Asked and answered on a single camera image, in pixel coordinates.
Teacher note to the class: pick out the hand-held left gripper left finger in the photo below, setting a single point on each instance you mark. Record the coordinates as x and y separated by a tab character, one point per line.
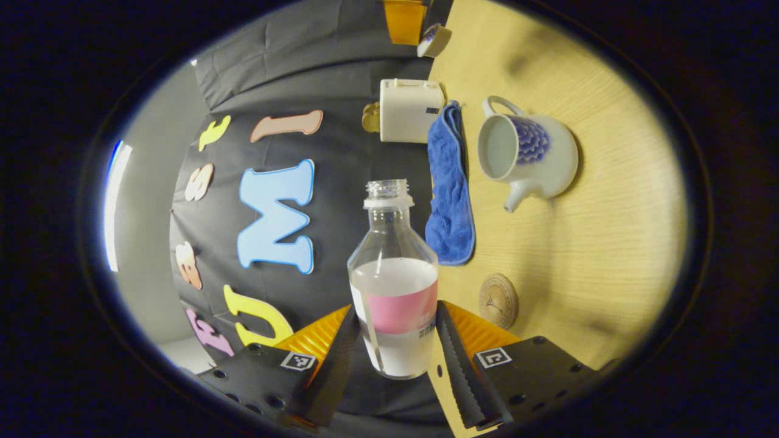
338	365

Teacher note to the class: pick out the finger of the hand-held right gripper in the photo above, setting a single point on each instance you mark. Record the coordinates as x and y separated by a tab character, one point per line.
405	21

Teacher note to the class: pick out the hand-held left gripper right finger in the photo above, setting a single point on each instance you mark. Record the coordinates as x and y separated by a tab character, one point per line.
462	377

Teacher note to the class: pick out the round wooden coaster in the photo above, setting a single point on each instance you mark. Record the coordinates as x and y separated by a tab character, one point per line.
498	301

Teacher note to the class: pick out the clear plastic water bottle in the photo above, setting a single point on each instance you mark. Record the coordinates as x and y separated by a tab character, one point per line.
395	286

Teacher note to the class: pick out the white blue patterned teacup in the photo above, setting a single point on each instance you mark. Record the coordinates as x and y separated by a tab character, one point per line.
548	158

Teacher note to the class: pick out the white toaster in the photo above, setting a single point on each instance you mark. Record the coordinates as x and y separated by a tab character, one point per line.
409	109

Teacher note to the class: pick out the brown toast slice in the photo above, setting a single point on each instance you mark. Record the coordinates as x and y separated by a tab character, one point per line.
370	117

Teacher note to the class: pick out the black backdrop cloth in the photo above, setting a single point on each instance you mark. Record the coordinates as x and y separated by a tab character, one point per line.
341	158

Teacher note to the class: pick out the blue towel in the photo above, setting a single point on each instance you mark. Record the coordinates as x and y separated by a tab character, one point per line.
449	201

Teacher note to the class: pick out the long ceiling light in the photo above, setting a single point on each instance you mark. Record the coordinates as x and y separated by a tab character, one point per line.
115	201

